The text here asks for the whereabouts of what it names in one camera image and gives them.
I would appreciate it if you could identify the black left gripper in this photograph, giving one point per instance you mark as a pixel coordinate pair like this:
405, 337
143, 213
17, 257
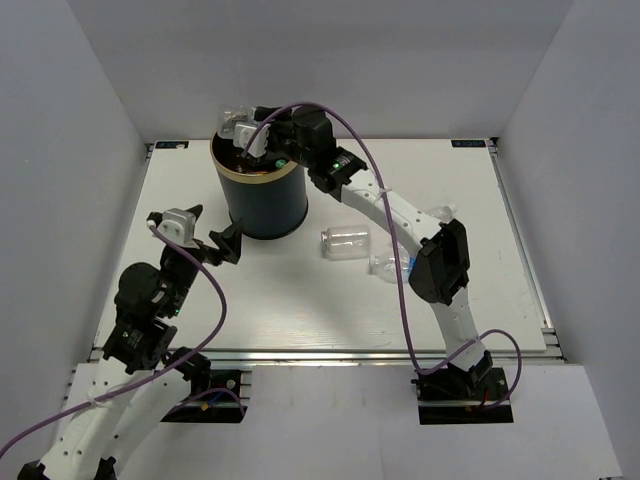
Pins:
230, 241

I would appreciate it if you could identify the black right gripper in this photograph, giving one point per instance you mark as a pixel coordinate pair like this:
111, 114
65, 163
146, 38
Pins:
283, 121

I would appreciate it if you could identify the clear bottle green white label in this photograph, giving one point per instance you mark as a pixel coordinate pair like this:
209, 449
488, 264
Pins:
229, 116

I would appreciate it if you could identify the clear jar with silver lid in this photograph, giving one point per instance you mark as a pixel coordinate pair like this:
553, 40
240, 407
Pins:
346, 242

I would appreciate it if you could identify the clear bottle blue label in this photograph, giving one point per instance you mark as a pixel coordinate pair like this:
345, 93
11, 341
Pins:
383, 266

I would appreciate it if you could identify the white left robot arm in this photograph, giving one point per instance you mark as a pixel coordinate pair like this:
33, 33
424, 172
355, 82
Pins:
140, 379

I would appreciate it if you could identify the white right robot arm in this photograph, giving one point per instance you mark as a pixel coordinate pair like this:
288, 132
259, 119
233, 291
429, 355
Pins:
440, 272

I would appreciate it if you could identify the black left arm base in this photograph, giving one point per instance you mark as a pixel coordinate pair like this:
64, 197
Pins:
225, 400

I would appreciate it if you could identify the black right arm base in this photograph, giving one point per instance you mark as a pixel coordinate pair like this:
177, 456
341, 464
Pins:
442, 400

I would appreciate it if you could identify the dark bin with gold rim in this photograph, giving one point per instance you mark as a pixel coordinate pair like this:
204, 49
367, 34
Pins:
272, 202

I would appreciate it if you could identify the blue sticker left corner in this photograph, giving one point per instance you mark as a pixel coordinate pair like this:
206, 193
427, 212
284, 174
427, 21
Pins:
171, 145

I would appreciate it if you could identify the blue sticker corner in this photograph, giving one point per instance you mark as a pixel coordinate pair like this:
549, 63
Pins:
171, 145
468, 143

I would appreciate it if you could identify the crumpled clear bottle white cap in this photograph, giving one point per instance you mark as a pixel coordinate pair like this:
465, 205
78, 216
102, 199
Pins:
443, 213

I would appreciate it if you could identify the blue sticker right corner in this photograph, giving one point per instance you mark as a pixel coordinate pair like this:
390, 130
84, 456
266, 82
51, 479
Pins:
468, 143

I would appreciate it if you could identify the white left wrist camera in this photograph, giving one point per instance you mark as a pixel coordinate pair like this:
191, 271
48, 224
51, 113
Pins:
176, 225

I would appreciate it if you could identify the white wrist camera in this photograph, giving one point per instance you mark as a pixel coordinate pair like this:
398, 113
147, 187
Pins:
250, 139
176, 225

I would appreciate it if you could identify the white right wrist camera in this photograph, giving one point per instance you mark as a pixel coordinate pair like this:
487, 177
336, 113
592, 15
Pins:
250, 139

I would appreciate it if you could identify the aluminium rail front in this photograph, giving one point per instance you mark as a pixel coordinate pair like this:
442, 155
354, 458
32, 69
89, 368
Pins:
552, 355

